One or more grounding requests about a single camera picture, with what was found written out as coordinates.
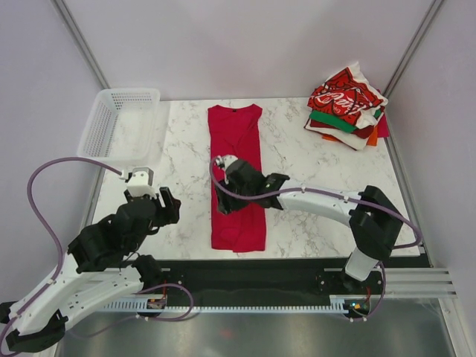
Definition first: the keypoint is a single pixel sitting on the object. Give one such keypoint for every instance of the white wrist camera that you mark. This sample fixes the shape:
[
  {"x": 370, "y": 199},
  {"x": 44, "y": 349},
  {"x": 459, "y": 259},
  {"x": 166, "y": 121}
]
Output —
[
  {"x": 224, "y": 161},
  {"x": 139, "y": 182}
]

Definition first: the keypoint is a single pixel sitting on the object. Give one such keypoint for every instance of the magenta folded shirt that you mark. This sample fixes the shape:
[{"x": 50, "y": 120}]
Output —
[{"x": 382, "y": 130}]

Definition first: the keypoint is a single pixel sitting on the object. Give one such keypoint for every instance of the aluminium frame post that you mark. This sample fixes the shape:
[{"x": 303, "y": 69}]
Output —
[
  {"x": 417, "y": 39},
  {"x": 79, "y": 40}
]

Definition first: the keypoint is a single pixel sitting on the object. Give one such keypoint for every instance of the right aluminium frame post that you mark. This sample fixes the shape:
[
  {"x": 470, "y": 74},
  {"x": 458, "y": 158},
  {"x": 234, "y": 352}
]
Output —
[{"x": 417, "y": 39}]

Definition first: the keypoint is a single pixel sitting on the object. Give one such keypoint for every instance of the white folded shirt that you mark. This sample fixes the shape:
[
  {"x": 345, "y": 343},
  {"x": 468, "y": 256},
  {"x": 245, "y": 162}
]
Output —
[{"x": 348, "y": 139}]

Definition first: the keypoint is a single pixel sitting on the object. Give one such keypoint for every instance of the red white printed shirt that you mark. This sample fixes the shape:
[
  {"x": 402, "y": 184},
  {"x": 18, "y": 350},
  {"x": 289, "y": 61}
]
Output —
[{"x": 349, "y": 96}]

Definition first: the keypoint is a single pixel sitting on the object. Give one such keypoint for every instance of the green folded shirt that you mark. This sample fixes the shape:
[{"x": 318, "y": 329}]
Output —
[{"x": 332, "y": 121}]

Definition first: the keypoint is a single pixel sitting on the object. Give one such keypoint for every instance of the left aluminium frame post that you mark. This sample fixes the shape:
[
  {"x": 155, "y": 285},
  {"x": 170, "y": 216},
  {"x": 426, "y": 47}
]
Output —
[{"x": 79, "y": 40}]

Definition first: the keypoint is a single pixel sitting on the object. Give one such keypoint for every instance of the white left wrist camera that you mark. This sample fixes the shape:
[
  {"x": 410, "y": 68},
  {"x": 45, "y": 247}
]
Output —
[{"x": 139, "y": 182}]

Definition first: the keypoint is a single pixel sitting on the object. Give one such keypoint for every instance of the white slotted cable duct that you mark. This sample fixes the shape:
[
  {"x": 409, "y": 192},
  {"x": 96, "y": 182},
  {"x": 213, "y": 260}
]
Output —
[{"x": 136, "y": 304}]

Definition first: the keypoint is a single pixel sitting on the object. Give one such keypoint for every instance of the crimson red t shirt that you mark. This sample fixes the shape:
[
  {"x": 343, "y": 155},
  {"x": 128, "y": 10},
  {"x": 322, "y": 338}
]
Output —
[{"x": 237, "y": 133}]

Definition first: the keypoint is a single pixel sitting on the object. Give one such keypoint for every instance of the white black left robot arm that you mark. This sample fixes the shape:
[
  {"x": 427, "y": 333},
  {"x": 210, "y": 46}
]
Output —
[{"x": 41, "y": 319}]

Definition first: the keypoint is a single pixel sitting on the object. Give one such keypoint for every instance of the dark red folded shirt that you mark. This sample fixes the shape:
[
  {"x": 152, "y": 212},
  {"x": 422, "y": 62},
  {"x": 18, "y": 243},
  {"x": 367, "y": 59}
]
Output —
[{"x": 364, "y": 133}]

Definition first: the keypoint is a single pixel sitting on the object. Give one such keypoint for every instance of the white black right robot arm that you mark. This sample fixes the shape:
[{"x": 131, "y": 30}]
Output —
[{"x": 374, "y": 221}]

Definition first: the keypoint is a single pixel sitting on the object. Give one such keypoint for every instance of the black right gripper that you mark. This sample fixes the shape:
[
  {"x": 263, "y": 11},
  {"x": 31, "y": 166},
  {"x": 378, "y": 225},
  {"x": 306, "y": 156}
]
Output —
[{"x": 224, "y": 205}]

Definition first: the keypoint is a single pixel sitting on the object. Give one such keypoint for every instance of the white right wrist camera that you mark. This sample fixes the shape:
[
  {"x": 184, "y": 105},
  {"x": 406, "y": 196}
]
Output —
[{"x": 224, "y": 161}]

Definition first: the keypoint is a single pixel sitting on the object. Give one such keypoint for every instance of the white plastic basket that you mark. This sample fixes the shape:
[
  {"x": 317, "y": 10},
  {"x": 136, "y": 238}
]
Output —
[{"x": 119, "y": 127}]

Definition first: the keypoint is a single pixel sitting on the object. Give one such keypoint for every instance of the orange folded shirt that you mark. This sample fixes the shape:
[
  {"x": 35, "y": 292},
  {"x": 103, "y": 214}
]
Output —
[{"x": 372, "y": 140}]

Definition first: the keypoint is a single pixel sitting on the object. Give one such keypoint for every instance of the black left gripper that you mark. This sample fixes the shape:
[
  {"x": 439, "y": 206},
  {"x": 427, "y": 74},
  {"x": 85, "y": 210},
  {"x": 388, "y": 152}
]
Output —
[{"x": 172, "y": 208}]

